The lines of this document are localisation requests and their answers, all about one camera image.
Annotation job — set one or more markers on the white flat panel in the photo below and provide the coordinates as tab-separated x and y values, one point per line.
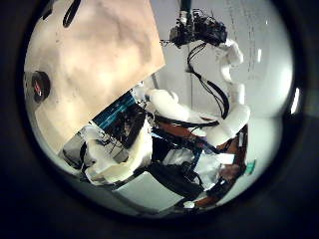
146	192

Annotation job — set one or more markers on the seated person in white shirt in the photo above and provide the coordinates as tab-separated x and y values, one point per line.
206	166

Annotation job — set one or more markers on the blue lit equipment rack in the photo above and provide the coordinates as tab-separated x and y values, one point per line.
113	114

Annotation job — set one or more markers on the brown wooden desk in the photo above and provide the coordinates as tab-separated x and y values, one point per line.
176	129

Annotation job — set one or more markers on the green exit sign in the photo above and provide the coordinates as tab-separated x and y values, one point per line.
251	167

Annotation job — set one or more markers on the black elongated object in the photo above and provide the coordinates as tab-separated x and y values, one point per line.
71	15

